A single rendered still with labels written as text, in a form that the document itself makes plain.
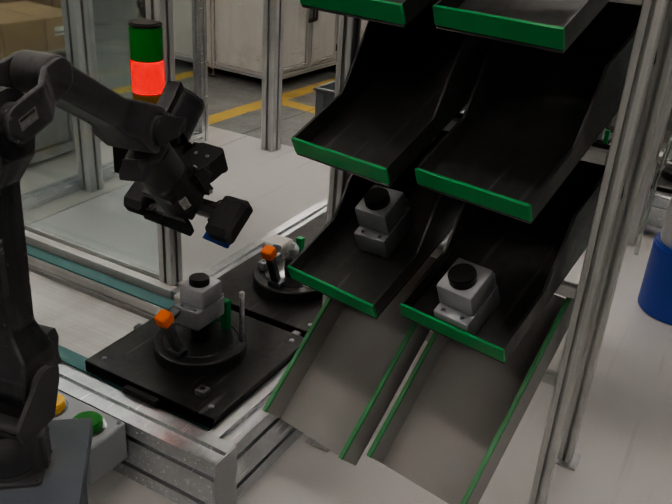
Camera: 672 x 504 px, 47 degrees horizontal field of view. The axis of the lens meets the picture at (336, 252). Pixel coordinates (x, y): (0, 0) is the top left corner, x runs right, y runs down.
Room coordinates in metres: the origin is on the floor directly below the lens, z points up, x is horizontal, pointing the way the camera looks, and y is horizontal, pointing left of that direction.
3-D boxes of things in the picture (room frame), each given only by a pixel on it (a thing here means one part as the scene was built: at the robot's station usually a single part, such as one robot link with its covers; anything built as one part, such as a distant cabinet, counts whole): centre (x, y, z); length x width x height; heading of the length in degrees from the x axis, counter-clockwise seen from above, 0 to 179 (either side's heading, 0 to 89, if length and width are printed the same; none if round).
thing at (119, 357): (0.97, 0.20, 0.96); 0.24 x 0.24 x 0.02; 61
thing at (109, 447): (0.82, 0.37, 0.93); 0.21 x 0.07 x 0.06; 61
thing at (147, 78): (1.17, 0.31, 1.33); 0.05 x 0.05 x 0.05
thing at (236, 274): (1.20, 0.07, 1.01); 0.24 x 0.24 x 0.13; 61
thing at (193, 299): (0.98, 0.19, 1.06); 0.08 x 0.04 x 0.07; 152
